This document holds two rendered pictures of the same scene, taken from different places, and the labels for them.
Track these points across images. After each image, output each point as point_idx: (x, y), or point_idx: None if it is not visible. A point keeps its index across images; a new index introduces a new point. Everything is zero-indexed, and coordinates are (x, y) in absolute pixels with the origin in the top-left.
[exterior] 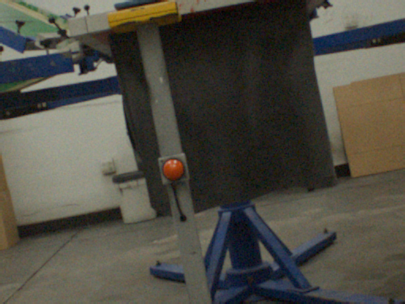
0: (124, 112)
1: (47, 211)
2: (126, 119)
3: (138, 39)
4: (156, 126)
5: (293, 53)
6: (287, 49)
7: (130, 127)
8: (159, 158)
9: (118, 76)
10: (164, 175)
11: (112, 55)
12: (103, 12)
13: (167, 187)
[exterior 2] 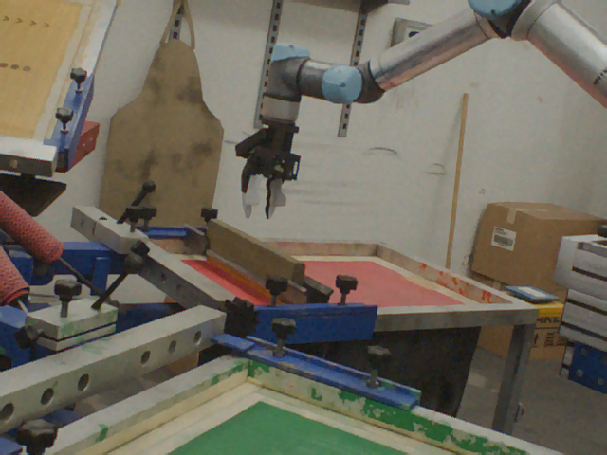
0: (459, 389)
1: None
2: (458, 395)
3: (537, 320)
4: (523, 382)
5: None
6: None
7: (461, 400)
8: (522, 404)
9: (473, 354)
10: (522, 414)
11: (478, 335)
12: (513, 297)
13: (513, 424)
